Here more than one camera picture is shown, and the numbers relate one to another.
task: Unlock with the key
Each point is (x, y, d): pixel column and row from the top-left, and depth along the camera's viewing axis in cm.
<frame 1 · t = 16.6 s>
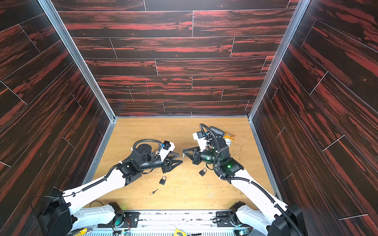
left hand: (180, 158, 72), fingers open
right hand: (185, 149, 71), fingers closed
grey padlock near left: (162, 181, 88), on the table
dark padlock near right: (203, 172, 92), on the table
orange snack packet: (227, 135, 107), point 4 cm above the table

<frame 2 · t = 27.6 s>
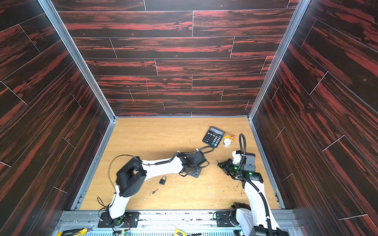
left hand: (197, 171, 89), fingers open
right hand: (221, 163, 83), fingers closed
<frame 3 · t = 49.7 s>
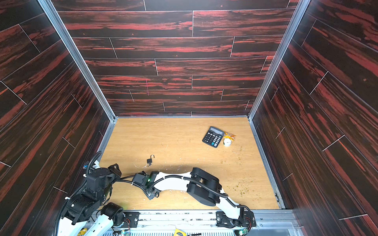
left hand: (117, 166, 73), fingers open
right hand: (155, 188, 85), fingers closed
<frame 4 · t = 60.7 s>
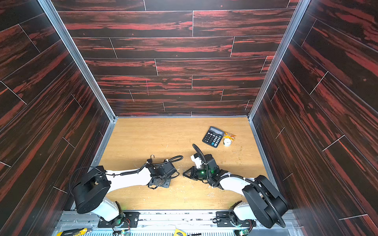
left hand: (167, 182, 87), fingers open
right hand: (184, 172, 84), fingers closed
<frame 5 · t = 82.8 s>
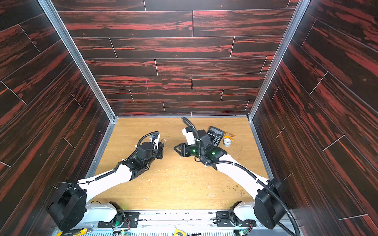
left hand: (162, 144, 85), fingers open
right hand: (178, 146, 77), fingers open
